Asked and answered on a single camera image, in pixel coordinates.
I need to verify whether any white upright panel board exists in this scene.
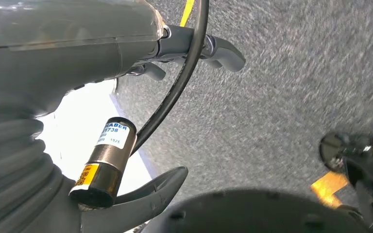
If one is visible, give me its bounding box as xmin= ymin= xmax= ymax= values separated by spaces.
xmin=36 ymin=79 xmax=158 ymax=233

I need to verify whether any ribbed grey left arm sleeve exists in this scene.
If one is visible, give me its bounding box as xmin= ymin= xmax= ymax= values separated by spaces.
xmin=0 ymin=96 xmax=65 ymax=233

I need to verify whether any black perforated robot cover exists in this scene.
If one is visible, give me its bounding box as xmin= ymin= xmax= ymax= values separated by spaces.
xmin=141 ymin=188 xmax=371 ymax=233

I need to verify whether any black robot leg mechanism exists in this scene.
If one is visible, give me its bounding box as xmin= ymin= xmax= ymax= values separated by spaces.
xmin=319 ymin=132 xmax=373 ymax=233

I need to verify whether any thick black hand cable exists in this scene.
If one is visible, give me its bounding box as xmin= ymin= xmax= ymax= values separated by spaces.
xmin=130 ymin=0 xmax=210 ymax=157

